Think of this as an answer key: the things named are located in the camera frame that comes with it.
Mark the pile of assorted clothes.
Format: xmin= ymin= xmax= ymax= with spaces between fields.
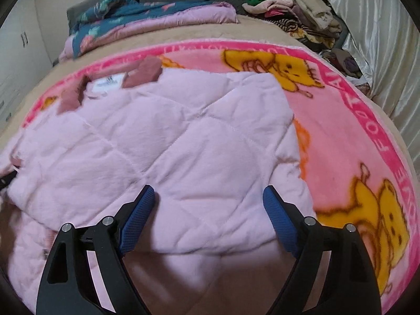
xmin=241 ymin=0 xmax=372 ymax=80

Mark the white satin curtain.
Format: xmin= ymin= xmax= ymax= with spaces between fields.
xmin=323 ymin=0 xmax=420 ymax=127

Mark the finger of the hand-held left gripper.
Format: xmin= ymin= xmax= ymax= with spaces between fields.
xmin=0 ymin=168 xmax=18 ymax=193

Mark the white wardrobe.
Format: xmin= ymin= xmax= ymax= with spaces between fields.
xmin=0 ymin=23 xmax=54 ymax=133

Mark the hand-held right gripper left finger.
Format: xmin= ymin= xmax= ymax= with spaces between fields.
xmin=35 ymin=185 xmax=157 ymax=315

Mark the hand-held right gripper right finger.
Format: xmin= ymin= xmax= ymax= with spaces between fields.
xmin=262 ymin=185 xmax=383 ymax=315

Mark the pink printed blanket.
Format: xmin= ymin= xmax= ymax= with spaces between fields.
xmin=20 ymin=38 xmax=420 ymax=299

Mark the pink quilted jacket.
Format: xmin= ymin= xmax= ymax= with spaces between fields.
xmin=0 ymin=56 xmax=317 ymax=315

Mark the teal floral pink quilt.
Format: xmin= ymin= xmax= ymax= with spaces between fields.
xmin=59 ymin=0 xmax=241 ymax=62

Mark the beige bed cover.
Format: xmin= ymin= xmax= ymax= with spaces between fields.
xmin=0 ymin=13 xmax=420 ymax=184

